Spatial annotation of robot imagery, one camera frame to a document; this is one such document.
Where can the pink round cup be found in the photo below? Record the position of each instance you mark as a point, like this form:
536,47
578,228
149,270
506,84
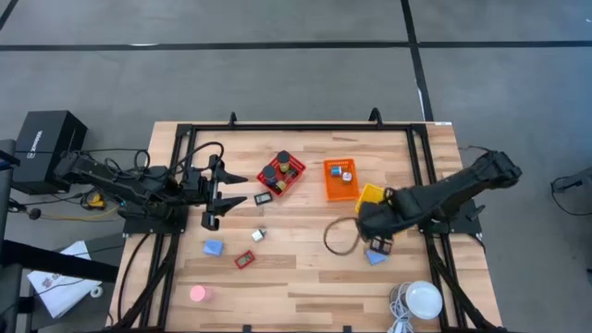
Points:
199,293

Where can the white tape roll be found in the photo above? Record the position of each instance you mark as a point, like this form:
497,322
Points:
91,291

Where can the yellow floor device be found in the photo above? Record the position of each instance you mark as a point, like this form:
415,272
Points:
95,201

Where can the orange plastic basket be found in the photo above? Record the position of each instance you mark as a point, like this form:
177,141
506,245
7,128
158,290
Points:
340,189

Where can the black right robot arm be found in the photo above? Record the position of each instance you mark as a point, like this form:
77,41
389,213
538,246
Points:
462,185

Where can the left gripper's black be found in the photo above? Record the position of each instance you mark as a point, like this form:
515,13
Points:
199,187

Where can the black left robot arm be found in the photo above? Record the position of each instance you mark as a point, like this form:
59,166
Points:
115,182

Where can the small white round plug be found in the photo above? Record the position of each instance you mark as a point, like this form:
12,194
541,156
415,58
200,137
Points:
347,176

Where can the yellow plastic basket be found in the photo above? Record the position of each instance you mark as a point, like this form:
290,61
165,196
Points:
370,194

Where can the white and silver cube charger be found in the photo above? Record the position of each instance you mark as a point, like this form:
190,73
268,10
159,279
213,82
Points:
257,235

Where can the blue and silver cylinder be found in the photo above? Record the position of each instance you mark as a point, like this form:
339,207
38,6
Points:
336,171

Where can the blue power adapter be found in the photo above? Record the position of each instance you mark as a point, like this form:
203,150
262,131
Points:
375,259
213,248

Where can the black plug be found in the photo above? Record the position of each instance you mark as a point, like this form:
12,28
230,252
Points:
34,213

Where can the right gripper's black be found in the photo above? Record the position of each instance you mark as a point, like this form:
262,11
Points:
384,217

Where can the white label sticker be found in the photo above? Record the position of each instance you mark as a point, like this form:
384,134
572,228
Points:
443,123

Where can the dark grey stand base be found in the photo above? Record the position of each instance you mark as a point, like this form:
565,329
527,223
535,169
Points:
573,181

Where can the black cardboard box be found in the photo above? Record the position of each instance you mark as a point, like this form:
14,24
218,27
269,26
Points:
48,148

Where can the black beam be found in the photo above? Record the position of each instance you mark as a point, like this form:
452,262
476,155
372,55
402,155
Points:
55,263

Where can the black metal table frame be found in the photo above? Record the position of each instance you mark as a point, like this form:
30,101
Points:
300,127

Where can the black frame hook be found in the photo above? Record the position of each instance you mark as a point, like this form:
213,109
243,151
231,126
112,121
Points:
232,119
375,116

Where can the white dome lamp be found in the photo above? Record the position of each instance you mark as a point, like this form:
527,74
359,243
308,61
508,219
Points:
423,299

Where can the white paper sheet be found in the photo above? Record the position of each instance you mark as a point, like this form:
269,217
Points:
60,291

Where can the red plastic basket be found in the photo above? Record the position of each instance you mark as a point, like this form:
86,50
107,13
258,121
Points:
298,167

